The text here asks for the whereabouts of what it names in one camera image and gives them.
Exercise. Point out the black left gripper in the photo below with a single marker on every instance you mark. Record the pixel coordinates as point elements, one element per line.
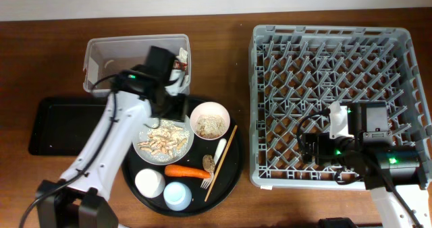
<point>177,110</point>

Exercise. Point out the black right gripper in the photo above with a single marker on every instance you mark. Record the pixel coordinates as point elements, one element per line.
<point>320,140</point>

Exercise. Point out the white tissue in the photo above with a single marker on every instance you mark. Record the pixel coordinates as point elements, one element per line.
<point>181,78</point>

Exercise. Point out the red snack wrapper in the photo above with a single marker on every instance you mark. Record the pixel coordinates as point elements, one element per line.
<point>180,66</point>

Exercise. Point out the pink bowl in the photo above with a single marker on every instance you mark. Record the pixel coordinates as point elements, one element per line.
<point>210,120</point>

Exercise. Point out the white cup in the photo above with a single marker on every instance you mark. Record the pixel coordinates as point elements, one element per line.
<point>150,183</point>

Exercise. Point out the light blue cup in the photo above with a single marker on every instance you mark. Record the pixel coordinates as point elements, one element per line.
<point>177,196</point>

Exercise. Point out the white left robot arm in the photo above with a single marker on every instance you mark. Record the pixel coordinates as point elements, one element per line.
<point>80,197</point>

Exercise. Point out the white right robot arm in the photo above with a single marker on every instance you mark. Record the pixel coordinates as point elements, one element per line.
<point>392,175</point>

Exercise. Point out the clear plastic waste bin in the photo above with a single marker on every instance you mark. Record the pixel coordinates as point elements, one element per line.
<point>108,56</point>

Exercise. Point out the grey plastic dishwasher rack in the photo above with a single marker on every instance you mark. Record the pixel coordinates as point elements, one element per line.
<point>298,70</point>

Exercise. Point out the rice and peanut shells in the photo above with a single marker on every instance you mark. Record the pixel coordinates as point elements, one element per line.
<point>164,142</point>

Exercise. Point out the grey round plate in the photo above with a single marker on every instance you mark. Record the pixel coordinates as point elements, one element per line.
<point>148,125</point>

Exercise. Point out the orange carrot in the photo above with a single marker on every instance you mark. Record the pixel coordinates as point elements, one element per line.
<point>182,171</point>

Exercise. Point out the brown walnut shell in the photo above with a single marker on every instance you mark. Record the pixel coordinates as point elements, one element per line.
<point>208,163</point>

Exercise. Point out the wooden chopstick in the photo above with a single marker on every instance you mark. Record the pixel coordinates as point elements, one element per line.
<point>227,147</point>

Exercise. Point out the round black serving tray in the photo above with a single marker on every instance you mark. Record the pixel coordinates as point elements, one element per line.
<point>225,182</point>

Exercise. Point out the white plastic fork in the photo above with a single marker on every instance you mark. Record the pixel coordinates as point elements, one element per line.
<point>221,145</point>

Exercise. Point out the black rectangular tray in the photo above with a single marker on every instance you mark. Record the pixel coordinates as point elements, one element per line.
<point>64,124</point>

